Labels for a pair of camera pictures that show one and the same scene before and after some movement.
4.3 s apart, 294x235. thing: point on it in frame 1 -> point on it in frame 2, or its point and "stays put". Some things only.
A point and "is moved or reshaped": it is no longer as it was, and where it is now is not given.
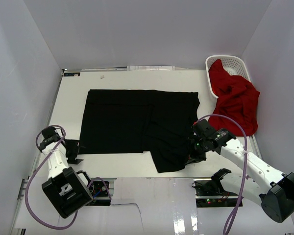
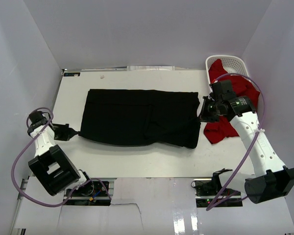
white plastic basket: [234, 65] stays put
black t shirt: [157, 123] is moved or reshaped
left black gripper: [75, 145] -> [68, 132]
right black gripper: [193, 157] -> [204, 117]
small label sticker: [71, 74] stays put
